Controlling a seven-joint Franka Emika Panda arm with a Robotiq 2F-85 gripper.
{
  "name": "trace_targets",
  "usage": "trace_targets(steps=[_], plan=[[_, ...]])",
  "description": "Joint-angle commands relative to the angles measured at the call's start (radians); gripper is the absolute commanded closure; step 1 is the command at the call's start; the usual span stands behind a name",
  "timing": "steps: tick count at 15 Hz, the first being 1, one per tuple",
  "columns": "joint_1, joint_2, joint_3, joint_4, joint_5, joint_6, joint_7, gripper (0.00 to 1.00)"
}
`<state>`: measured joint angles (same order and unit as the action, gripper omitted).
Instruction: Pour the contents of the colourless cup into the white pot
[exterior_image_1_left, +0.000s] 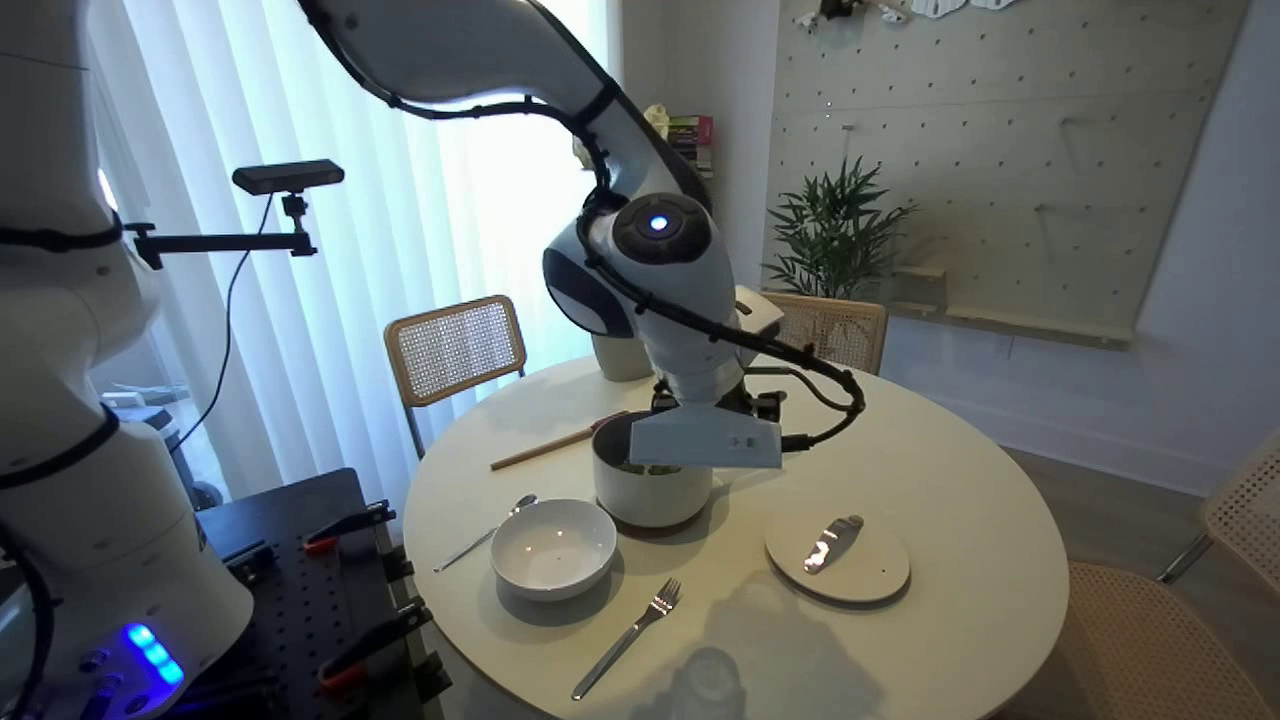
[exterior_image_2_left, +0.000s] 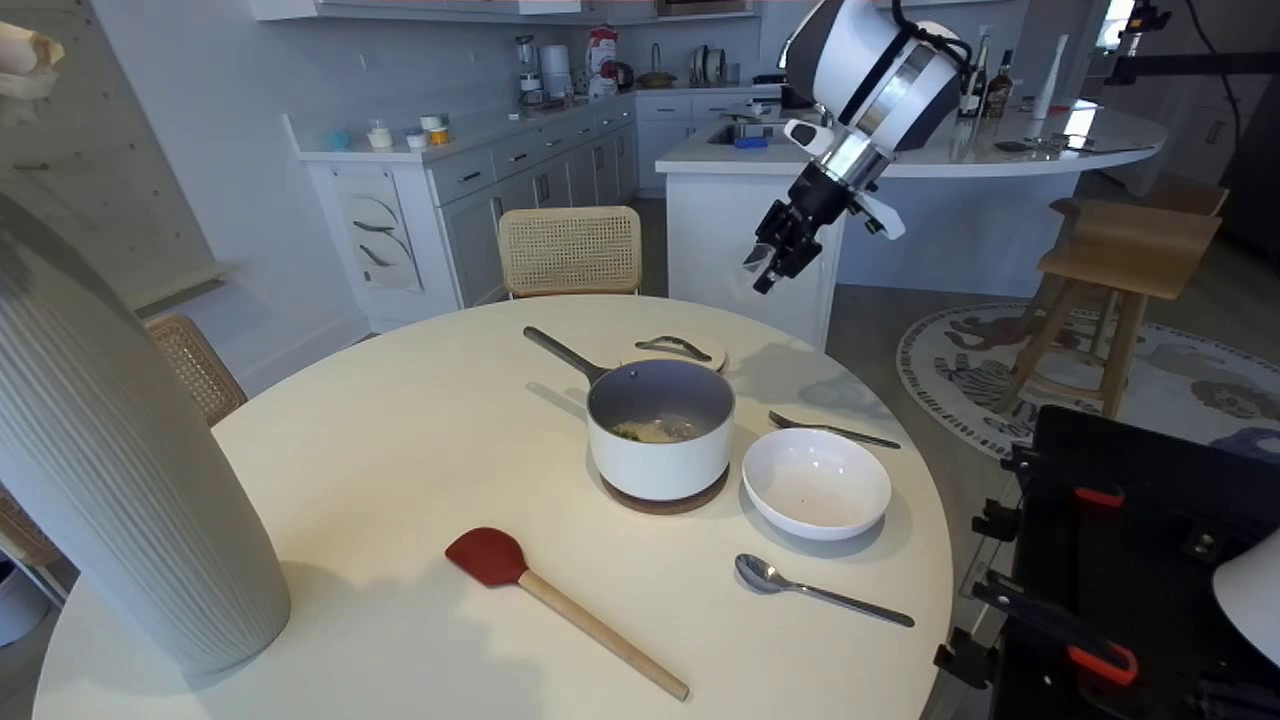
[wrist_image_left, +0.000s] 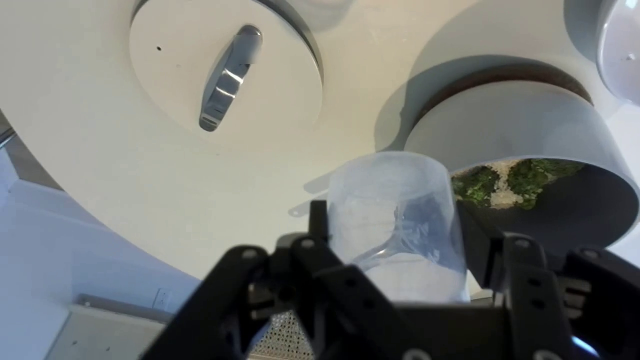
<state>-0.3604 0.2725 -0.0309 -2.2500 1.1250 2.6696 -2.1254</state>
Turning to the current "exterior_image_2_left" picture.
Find black robot cart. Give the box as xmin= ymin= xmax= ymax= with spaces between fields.
xmin=993 ymin=404 xmax=1280 ymax=720

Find cream flowers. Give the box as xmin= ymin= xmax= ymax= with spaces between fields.
xmin=0 ymin=16 xmax=74 ymax=106

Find red handled clamp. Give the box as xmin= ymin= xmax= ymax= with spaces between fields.
xmin=968 ymin=568 xmax=1149 ymax=692
xmin=997 ymin=450 xmax=1133 ymax=522

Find grey ribbed vase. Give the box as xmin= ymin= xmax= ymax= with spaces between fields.
xmin=0 ymin=189 xmax=295 ymax=681

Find white bowl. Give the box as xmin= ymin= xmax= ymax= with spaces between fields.
xmin=736 ymin=426 xmax=899 ymax=550

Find beige plate with spoon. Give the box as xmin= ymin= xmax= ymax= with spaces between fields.
xmin=628 ymin=329 xmax=731 ymax=381

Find white kitchen island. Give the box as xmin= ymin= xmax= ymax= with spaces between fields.
xmin=654 ymin=92 xmax=1173 ymax=351

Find white pot with handle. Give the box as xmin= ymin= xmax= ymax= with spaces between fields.
xmin=522 ymin=326 xmax=742 ymax=508

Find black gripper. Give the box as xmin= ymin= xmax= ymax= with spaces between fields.
xmin=747 ymin=157 xmax=862 ymax=295

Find wooden bar stool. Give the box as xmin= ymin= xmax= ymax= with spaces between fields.
xmin=1008 ymin=197 xmax=1230 ymax=426

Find round patterned rug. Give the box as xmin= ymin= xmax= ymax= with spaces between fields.
xmin=893 ymin=303 xmax=1280 ymax=468

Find silver spoon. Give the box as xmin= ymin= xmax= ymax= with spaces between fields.
xmin=731 ymin=550 xmax=921 ymax=631

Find white wall shelf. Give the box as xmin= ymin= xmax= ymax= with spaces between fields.
xmin=250 ymin=0 xmax=770 ymax=27

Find wicker back chair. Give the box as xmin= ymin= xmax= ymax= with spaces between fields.
xmin=492 ymin=200 xmax=648 ymax=303
xmin=136 ymin=308 xmax=254 ymax=430

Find red white appliance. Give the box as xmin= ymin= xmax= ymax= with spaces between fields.
xmin=582 ymin=26 xmax=624 ymax=106

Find red spatula wooden handle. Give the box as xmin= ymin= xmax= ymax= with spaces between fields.
xmin=442 ymin=524 xmax=697 ymax=707

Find white sideboard cabinet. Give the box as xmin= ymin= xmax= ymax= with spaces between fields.
xmin=280 ymin=92 xmax=648 ymax=340

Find beige pegboard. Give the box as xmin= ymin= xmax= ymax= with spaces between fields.
xmin=0 ymin=0 xmax=229 ymax=322

